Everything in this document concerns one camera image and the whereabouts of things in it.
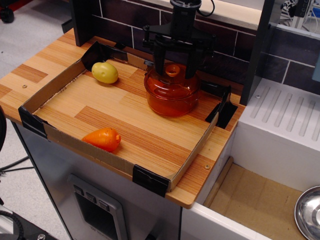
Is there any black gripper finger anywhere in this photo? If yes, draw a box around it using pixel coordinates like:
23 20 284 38
153 45 166 75
185 48 199 79

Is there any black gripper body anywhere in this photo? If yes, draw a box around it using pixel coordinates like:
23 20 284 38
142 4 216 53

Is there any orange transparent pot lid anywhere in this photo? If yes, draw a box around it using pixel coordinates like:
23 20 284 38
144 63 201 100

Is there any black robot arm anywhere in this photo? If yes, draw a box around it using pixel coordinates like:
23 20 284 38
142 0 216 79

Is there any orange transparent pot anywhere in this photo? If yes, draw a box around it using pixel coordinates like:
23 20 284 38
145 85 200 117

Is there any yellow toy potato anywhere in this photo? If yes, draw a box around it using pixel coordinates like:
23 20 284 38
91 62 119 84

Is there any cardboard fence with black tape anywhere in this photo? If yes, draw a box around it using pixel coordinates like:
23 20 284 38
18 42 244 196

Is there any orange toy carrot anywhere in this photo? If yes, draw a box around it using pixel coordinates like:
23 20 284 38
81 127 121 152

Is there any white sink drainboard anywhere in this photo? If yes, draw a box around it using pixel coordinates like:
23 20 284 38
231 79 320 192

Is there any black caster wheel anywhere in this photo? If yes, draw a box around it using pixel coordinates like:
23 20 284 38
0 6 14 24

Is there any steel bowl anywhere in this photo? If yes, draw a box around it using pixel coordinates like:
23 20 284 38
294 186 320 240

